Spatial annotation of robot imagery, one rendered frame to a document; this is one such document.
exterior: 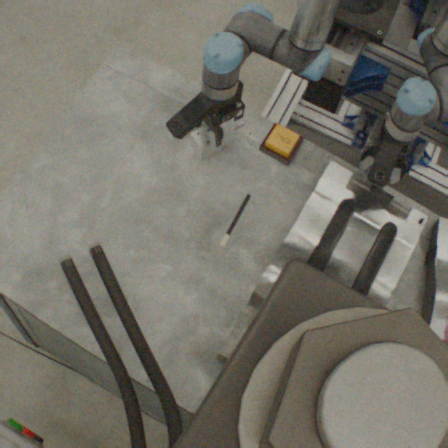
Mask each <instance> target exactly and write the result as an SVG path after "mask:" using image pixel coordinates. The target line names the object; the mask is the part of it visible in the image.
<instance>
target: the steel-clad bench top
mask: <svg viewBox="0 0 448 448"><path fill-rule="evenodd" d="M201 92H202V88H201V85H200V84H199V83H197V82H195V81H193V80H191V79H189V78H185V77H184V76H182V75H180V74H178V73H176V72H174V71H172V70H170V69H168V68H165V67H163V66H161V65H159V64H157V63H156V62H154V61H151V60H149V59H147V58H145V57H143V56H141V55H138V54H136V53H135V52H133V51H131V50H127V49H125V48H124V47H122V46H121V45H118V46H117V48H116V49H115V50H114V51H113V53H112V54H111V55H110V56H109V58H108V59H107V60H106V61H105V62H104V63H103V64H102V65H101V67H100V68H99V69H98V70H97V72H96V73H95V74H94V75H93V77H92V78H91V79H90V80H89V82H88V83H87V84H86V85H85V87H84V88H83V89H82V90H81V91H80V92H79V93H78V94H77V96H76V97H75V98H74V99H73V101H72V102H71V103H70V104H69V106H68V107H67V108H66V109H65V111H64V112H63V113H62V114H61V116H60V117H59V118H58V119H57V121H56V122H55V123H54V124H53V125H52V127H51V128H50V129H49V132H48V133H47V134H46V135H45V137H44V138H43V139H42V140H41V142H40V143H39V144H38V145H37V147H36V148H35V149H34V150H33V152H32V154H31V155H30V157H29V158H28V159H27V160H26V162H25V163H24V164H23V165H22V167H21V169H20V170H19V171H18V172H17V173H16V174H15V176H14V177H13V178H12V181H11V182H10V183H9V184H8V186H7V187H6V188H5V189H4V192H3V193H2V194H1V196H0V292H1V293H3V294H5V295H6V296H7V297H9V298H10V299H12V300H13V301H14V302H16V303H18V304H19V305H21V307H23V308H25V309H26V310H28V311H30V313H32V314H33V315H34V316H35V317H37V318H39V319H40V320H41V321H43V322H44V323H46V324H48V325H49V326H51V327H53V328H54V329H55V330H56V331H58V332H60V333H61V334H63V335H65V336H66V337H68V338H70V339H71V340H72V341H74V342H75V343H77V344H79V345H80V346H82V347H84V348H85V349H87V350H88V351H90V352H92V353H93V354H95V355H97V357H99V358H101V359H102V360H104V361H106V360H105V357H104V355H103V353H102V351H101V349H100V347H99V345H98V342H97V340H96V338H95V336H94V334H93V332H92V330H91V328H90V326H89V324H88V322H87V320H86V318H85V316H84V314H83V312H82V310H81V308H80V306H79V304H78V302H77V300H76V298H75V296H74V294H73V292H72V289H71V287H70V284H69V281H68V279H67V277H66V275H65V273H64V271H63V269H62V266H61V264H60V262H59V260H60V258H61V257H62V256H64V255H71V257H72V259H73V261H74V263H75V265H76V267H77V269H78V271H79V273H80V276H81V278H82V280H83V282H84V284H85V286H86V288H87V290H88V292H89V294H90V296H91V298H92V301H93V303H94V305H95V307H96V309H97V311H98V313H99V315H100V317H101V319H102V321H103V323H104V326H105V328H106V330H107V332H108V334H109V336H110V338H111V340H112V342H113V344H114V346H115V348H116V350H117V353H118V354H119V356H120V358H121V359H122V360H123V362H124V364H125V367H126V369H127V371H128V374H129V376H130V377H132V378H133V379H135V380H137V381H139V382H140V383H142V384H144V385H145V386H147V387H149V388H150V389H152V390H154V391H155V389H154V387H153V385H152V383H151V381H150V380H149V379H148V376H147V374H146V372H145V370H144V369H143V366H142V364H141V362H140V360H139V357H138V355H137V353H136V351H135V349H134V346H133V344H132V342H131V340H130V339H129V336H128V335H127V334H126V332H125V330H124V327H123V325H122V323H121V321H120V319H119V316H118V314H117V312H116V310H115V308H114V305H113V303H112V301H111V299H110V296H109V294H108V292H107V290H106V288H105V285H104V283H103V281H102V279H101V277H100V274H99V271H98V269H97V267H96V264H95V262H94V260H93V258H92V256H91V253H90V251H89V245H90V244H92V243H93V242H99V243H100V245H101V247H102V249H103V251H104V253H105V255H106V257H107V260H108V262H109V265H110V267H111V269H112V271H113V273H114V275H115V277H116V280H117V282H118V284H119V286H120V288H121V290H122V291H123V292H124V295H125V297H126V299H127V301H128V303H129V305H130V307H131V310H132V312H133V314H134V316H135V318H136V320H137V322H138V325H139V327H140V329H141V331H142V333H143V335H144V337H145V340H146V342H147V344H148V346H150V348H151V350H152V352H153V355H154V357H155V358H156V360H157V362H158V364H159V367H160V369H161V371H162V373H163V375H164V377H165V379H166V381H167V383H168V385H169V387H170V390H171V392H172V394H173V396H174V397H175V399H176V402H177V405H179V406H182V407H183V408H185V409H187V410H188V411H190V412H192V413H193V414H194V412H195V411H196V409H197V408H198V406H199V405H200V403H201V401H202V400H203V399H204V397H205V395H206V394H207V392H208V390H209V389H210V388H211V386H212V384H213V383H214V381H215V379H216V378H217V376H218V375H219V373H220V372H221V370H222V368H223V367H224V365H225V364H224V363H223V362H221V361H219V360H218V359H217V355H218V353H219V351H220V349H221V348H222V346H223V344H224V343H225V341H226V339H227V337H228V336H229V334H230V332H231V331H232V329H233V327H234V326H235V324H236V322H237V320H238V319H239V317H240V315H241V314H242V312H243V310H245V308H246V307H247V305H248V303H249V300H250V298H251V295H252V293H253V291H254V289H255V287H256V286H257V284H258V282H259V281H260V279H261V277H262V275H263V273H264V271H265V269H266V268H267V267H266V265H264V264H263V263H262V262H263V260H264V259H266V260H268V261H271V260H272V258H274V257H275V255H276V254H277V252H278V251H279V249H280V248H281V246H282V245H283V243H284V240H285V239H286V237H287V236H288V234H289V232H290V231H291V229H292V227H293V226H294V224H295V222H296V221H297V219H298V217H299V215H300V214H301V212H302V210H303V209H304V207H305V204H306V203H307V201H308V199H309V197H310V196H311V194H312V192H313V191H314V189H315V187H316V185H317V184H318V182H319V180H320V179H321V177H322V175H323V174H324V172H325V170H326V168H327V167H328V165H329V163H330V162H331V161H333V162H335V163H337V164H339V165H341V166H343V167H344V168H346V169H348V170H349V171H350V172H352V173H354V174H353V177H355V178H356V179H358V180H360V181H362V182H363V179H364V177H365V175H366V173H365V172H361V171H360V170H359V169H357V168H356V167H354V166H352V165H350V164H349V163H348V162H346V161H344V160H342V159H341V158H339V157H337V156H335V155H333V154H331V153H329V152H327V151H325V150H324V149H322V148H320V147H318V146H316V145H314V144H312V143H310V142H309V141H307V140H305V139H304V140H303V143H302V144H301V146H300V147H299V149H298V150H299V151H298V152H297V154H296V156H295V157H294V159H293V160H292V162H291V164H290V165H289V167H288V166H286V164H284V163H281V162H280V161H278V160H276V159H274V158H272V157H270V156H268V155H267V154H265V153H263V152H261V151H259V146H260V145H261V143H262V141H263V140H264V138H265V137H266V135H267V134H268V132H269V131H270V129H271V127H272V126H273V124H274V123H275V122H273V121H271V120H269V119H267V118H265V117H263V116H262V115H260V114H258V113H256V112H253V111H251V110H249V109H247V108H246V107H245V109H244V114H243V118H241V119H239V120H237V121H235V122H234V118H233V119H231V120H229V121H227V122H224V123H222V125H225V126H226V127H227V128H229V127H231V126H233V125H235V124H237V123H239V122H241V121H243V122H244V124H245V125H244V126H242V127H240V128H238V129H236V130H234V131H235V132H236V135H235V137H234V138H233V139H232V140H230V141H229V142H228V143H226V144H225V145H223V146H222V149H221V151H220V152H219V153H217V154H216V153H215V152H214V154H213V155H211V156H209V157H206V158H204V159H202V160H200V159H199V158H198V156H197V155H196V153H195V152H194V150H193V149H192V147H191V146H190V133H192V132H194V131H196V130H198V129H200V128H203V127H205V128H206V130H207V129H209V127H208V126H207V125H206V123H205V122H204V121H202V125H201V126H200V127H198V128H197V127H195V128H194V129H193V130H191V131H190V132H189V133H188V134H187V135H186V136H185V137H184V138H183V139H178V138H175V137H173V135H172V134H171V132H170V131H169V130H168V128H167V127H166V122H167V121H168V120H169V119H170V118H171V117H172V116H173V115H174V114H175V113H176V112H178V111H179V110H180V109H181V108H182V107H183V106H184V105H185V104H187V103H188V102H190V101H191V100H192V99H193V98H195V97H196V96H197V95H198V94H199V93H201ZM325 152H326V153H325ZM324 154H325V155H324ZM323 157H324V158H323ZM322 159H323V160H322ZM330 160H331V161H330ZM319 164H320V165H319ZM316 169H317V170H316ZM384 190H385V191H386V192H387V193H389V194H391V195H393V196H395V197H394V200H396V201H397V202H399V203H400V204H402V205H404V206H406V207H408V208H411V207H413V208H415V209H417V210H418V211H420V212H422V213H424V214H426V216H428V218H427V220H426V224H425V226H424V228H423V230H422V232H421V234H420V236H419V238H418V242H417V244H416V246H415V248H414V250H413V251H412V253H411V255H410V257H409V259H408V260H407V264H406V266H405V268H404V270H403V272H402V274H401V276H400V278H399V280H398V282H397V284H396V286H395V288H394V290H393V292H392V294H391V297H390V299H389V301H388V304H387V306H386V308H388V309H390V310H391V311H397V310H398V309H402V308H407V307H412V308H413V309H414V310H415V311H416V312H418V314H419V315H420V316H421V315H422V307H423V298H424V291H425V287H426V281H427V274H428V265H429V263H428V264H426V265H424V262H425V254H426V252H428V251H429V250H430V248H431V240H432V231H433V225H434V224H435V222H436V221H437V220H438V219H439V218H440V216H439V215H437V214H435V213H433V212H432V211H430V210H429V209H427V208H426V207H424V206H422V205H420V204H418V203H417V202H415V201H414V200H412V199H410V198H409V197H407V196H405V195H403V194H401V193H400V192H398V191H397V190H395V189H393V188H391V187H389V186H387V185H386V186H385V188H384ZM247 194H250V195H251V198H250V199H249V201H248V203H247V205H246V207H245V210H244V211H243V213H242V215H241V217H240V219H238V221H237V222H236V224H235V226H234V228H233V230H232V232H231V234H230V235H229V237H228V240H227V242H226V244H225V246H224V247H223V246H221V245H220V244H221V242H222V240H223V237H224V235H225V233H226V232H227V230H228V228H229V226H230V224H231V222H232V221H233V219H234V217H235V215H236V213H237V212H238V210H240V207H241V205H242V203H243V201H244V200H245V198H246V196H247ZM155 392H156V391H155Z"/></svg>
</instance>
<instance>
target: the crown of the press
mask: <svg viewBox="0 0 448 448"><path fill-rule="evenodd" d="M173 448H448V342H446V341H445V340H443V339H442V338H440V337H439V336H438V335H437V334H436V332H435V331H434V330H432V328H431V327H430V326H429V325H428V323H427V322H425V321H424V320H423V318H422V317H421V316H420V315H419V314H418V312H416V311H415V310H414V309H413V308H412V307H407V308H402V309H398V310H397V311H391V310H390V309H388V308H386V307H384V306H383V305H382V304H380V303H378V302H377V303H376V302H374V301H373V300H372V299H370V298H368V297H367V296H365V295H363V294H361V293H359V292H358V291H357V290H355V289H353V288H351V287H350V286H349V287H348V286H346V285H344V284H342V283H341V282H339V281H337V280H336V279H334V278H333V277H331V276H329V275H327V274H325V273H324V272H322V271H320V270H318V269H317V268H315V267H313V266H311V265H309V264H308V263H306V262H304V261H302V260H299V259H291V260H289V261H288V262H287V263H286V264H285V265H284V267H283V269H282V270H281V272H280V274H279V275H277V277H276V280H275V282H274V283H273V285H272V287H271V288H270V290H269V292H268V294H267V295H266V297H265V299H264V300H263V302H262V304H261V306H260V307H259V309H258V311H257V313H256V314H255V316H254V318H253V319H252V321H251V323H250V325H248V326H247V328H246V330H245V331H244V333H243V335H242V337H241V338H240V340H239V342H238V343H237V345H236V347H235V349H234V350H233V352H232V354H231V355H230V356H229V358H228V360H227V361H226V363H225V365H224V367H223V368H222V370H221V372H220V373H219V375H218V376H217V378H216V379H215V381H214V383H213V384H212V386H211V388H210V389H209V390H208V392H207V394H206V395H205V397H204V399H203V400H202V401H201V403H200V405H199V406H198V408H197V409H196V411H195V412H194V416H193V417H192V418H191V420H190V422H189V423H188V424H187V426H186V428H185V429H184V430H183V432H182V433H181V435H180V436H179V438H178V441H177V442H176V443H175V445H174V447H173Z"/></svg>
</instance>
